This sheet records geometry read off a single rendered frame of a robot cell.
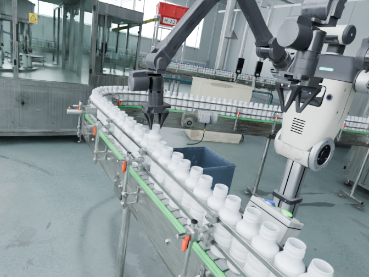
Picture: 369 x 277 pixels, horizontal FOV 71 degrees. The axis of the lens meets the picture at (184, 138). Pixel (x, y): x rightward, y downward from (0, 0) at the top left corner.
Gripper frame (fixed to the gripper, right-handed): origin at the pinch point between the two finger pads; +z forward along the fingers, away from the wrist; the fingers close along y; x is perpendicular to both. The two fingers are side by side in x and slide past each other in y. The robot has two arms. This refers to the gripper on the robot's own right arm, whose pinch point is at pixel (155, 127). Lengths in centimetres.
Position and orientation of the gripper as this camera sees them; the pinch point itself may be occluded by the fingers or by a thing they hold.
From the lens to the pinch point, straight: 102.2
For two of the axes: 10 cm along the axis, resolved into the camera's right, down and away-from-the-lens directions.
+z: -0.6, 9.3, 3.5
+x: 5.2, 3.3, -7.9
